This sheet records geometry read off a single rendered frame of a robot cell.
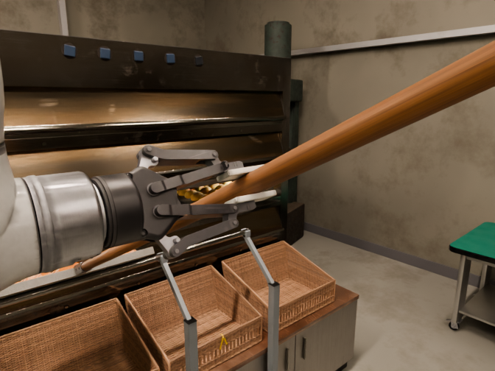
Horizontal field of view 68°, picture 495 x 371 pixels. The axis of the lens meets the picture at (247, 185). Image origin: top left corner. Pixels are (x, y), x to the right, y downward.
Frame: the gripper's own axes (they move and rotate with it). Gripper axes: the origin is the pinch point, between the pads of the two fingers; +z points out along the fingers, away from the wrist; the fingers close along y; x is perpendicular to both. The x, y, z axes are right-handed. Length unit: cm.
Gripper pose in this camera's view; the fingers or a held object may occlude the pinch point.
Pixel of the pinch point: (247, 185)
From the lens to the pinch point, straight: 50.1
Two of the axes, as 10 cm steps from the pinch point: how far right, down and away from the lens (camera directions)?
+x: 5.8, -2.9, -7.7
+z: 7.7, -1.4, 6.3
